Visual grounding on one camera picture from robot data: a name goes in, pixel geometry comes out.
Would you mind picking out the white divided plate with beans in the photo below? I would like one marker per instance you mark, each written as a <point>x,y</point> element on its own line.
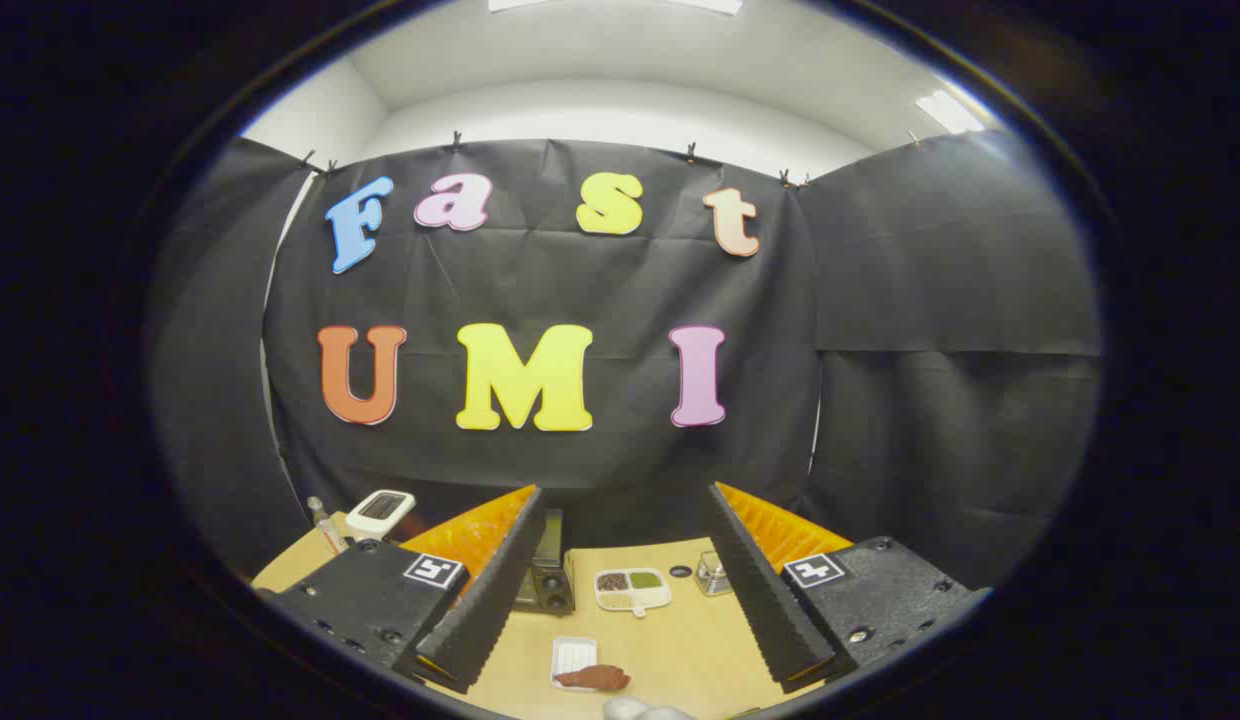
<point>632,590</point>

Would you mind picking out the small white rectangular tray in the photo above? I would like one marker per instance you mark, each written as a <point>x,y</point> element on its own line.
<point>572,652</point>

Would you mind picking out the black toaster oven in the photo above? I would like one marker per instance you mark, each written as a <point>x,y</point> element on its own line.
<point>546,585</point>

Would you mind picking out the reddish brown meat piece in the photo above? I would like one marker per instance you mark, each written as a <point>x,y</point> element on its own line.
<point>595,678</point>

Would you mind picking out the white toaster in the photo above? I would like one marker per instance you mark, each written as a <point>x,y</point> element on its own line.
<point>378,512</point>

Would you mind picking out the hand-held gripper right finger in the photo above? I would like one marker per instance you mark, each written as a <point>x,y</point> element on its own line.
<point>765,600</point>

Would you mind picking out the black backdrop cloth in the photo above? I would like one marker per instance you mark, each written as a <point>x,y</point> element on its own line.
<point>600,290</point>

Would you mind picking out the ceiling light panel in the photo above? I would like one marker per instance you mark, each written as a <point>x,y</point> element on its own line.
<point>710,4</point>
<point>948,111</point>

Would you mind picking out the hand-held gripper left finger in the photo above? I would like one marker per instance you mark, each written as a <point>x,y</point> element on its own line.
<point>495,600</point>

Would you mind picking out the small clear bottle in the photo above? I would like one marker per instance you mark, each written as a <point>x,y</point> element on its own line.
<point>329,530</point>

